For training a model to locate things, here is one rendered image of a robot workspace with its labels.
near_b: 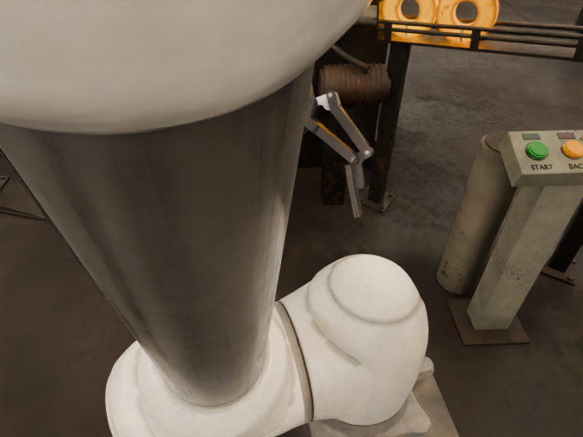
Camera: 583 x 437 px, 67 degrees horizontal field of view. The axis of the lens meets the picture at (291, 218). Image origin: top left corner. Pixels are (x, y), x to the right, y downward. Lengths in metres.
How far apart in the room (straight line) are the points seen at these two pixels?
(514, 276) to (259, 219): 1.13
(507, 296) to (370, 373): 0.83
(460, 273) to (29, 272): 1.38
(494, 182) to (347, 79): 0.54
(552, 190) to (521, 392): 0.56
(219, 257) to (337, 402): 0.42
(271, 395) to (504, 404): 0.94
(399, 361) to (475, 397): 0.79
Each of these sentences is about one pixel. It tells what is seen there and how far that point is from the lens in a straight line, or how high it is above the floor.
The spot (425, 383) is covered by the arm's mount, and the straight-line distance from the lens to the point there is 0.78.
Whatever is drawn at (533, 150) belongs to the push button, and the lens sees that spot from 1.03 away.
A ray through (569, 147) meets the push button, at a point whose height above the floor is 0.61.
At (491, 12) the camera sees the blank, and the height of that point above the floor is 0.74.
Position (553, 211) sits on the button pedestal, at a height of 0.46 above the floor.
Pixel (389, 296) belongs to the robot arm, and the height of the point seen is 0.71.
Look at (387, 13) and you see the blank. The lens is 1.44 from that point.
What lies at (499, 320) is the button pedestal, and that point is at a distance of 1.41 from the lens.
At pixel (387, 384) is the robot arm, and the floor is 0.61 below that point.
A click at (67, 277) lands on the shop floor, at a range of 1.62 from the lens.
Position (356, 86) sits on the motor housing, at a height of 0.49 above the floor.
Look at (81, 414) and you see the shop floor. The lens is 1.32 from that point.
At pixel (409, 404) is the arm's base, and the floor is 0.46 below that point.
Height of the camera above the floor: 1.10
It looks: 42 degrees down
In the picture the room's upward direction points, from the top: straight up
